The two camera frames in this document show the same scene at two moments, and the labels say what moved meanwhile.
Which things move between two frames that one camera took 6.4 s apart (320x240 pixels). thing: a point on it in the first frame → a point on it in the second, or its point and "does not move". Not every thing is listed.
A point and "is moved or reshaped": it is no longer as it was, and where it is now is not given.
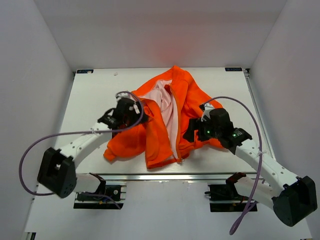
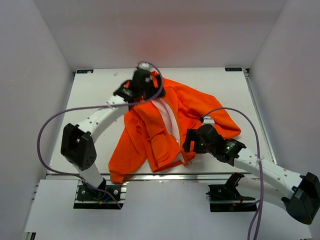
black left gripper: x=136 y=115 → x=155 y=90
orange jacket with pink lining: x=172 y=100 is moved or reshaped
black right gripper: x=195 y=124 → x=191 y=136
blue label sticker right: x=233 y=69 does not move
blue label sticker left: x=85 y=71 does not move
